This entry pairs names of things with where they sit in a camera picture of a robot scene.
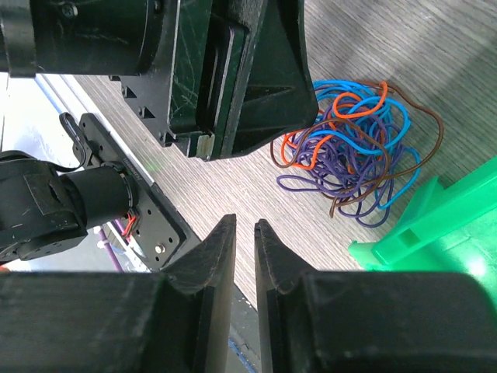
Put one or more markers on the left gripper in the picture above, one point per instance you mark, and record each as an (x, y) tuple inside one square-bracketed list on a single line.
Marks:
[(155, 49)]

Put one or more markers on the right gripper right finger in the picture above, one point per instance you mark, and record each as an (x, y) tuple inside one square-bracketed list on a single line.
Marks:
[(356, 321)]

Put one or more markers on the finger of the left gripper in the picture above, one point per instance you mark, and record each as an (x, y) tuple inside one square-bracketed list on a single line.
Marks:
[(256, 83)]

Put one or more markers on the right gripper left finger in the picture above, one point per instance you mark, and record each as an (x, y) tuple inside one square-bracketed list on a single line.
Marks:
[(177, 320)]

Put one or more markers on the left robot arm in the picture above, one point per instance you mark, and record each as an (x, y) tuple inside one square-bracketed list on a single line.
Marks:
[(47, 208)]

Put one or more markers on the green compartment tray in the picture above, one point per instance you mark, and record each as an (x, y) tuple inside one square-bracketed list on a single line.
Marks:
[(433, 212)]

